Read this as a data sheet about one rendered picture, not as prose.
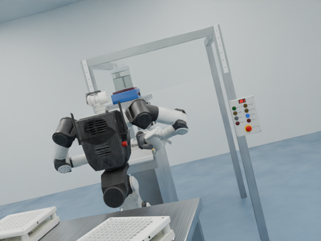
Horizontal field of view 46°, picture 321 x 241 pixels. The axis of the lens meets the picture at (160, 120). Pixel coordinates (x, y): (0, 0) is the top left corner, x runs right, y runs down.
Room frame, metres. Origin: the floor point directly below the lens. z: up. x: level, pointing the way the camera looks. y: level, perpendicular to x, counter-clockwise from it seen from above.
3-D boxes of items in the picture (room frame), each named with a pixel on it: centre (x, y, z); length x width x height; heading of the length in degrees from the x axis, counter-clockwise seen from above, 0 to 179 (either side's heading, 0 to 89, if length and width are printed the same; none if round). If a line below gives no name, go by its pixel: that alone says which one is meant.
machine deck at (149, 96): (3.15, 0.24, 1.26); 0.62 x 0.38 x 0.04; 175
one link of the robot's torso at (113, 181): (2.06, 0.32, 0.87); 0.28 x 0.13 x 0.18; 175
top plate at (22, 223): (1.52, 0.68, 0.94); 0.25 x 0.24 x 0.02; 75
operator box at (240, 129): (2.67, -0.59, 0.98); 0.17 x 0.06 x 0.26; 85
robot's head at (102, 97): (2.15, 0.31, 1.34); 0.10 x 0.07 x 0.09; 85
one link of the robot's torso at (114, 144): (2.09, 0.32, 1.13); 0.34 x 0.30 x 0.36; 85
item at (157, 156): (3.53, 0.19, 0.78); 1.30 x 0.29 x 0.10; 175
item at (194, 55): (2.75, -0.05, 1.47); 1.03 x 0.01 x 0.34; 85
